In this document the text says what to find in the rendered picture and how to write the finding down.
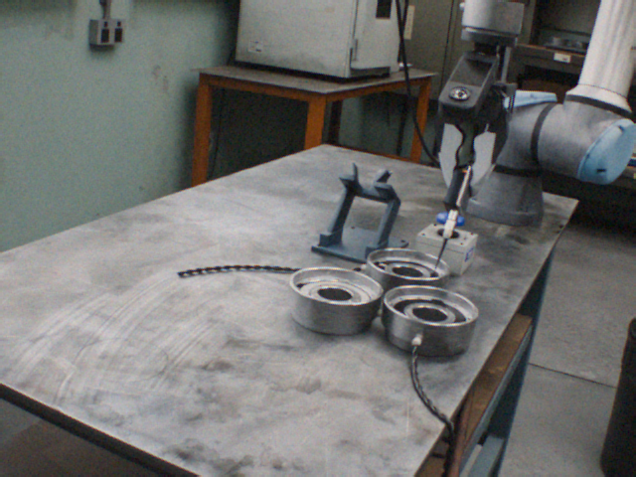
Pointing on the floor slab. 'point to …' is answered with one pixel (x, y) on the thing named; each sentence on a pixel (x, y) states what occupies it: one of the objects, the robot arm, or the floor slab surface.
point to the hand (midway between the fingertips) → (461, 186)
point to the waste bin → (623, 416)
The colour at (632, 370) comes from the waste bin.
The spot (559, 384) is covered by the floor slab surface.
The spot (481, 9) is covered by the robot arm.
